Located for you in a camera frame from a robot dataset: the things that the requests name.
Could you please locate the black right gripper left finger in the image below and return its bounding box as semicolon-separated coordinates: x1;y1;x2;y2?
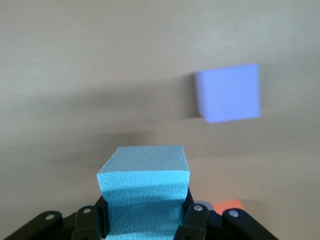
4;194;110;240

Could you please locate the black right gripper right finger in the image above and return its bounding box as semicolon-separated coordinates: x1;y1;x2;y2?
174;189;279;240

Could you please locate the light blue foam block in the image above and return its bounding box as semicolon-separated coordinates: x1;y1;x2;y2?
96;145;191;240

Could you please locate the orange foam block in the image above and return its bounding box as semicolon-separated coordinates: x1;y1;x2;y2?
212;198;245;216

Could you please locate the purple foam block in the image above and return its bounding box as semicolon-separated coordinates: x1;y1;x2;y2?
194;62;262;125

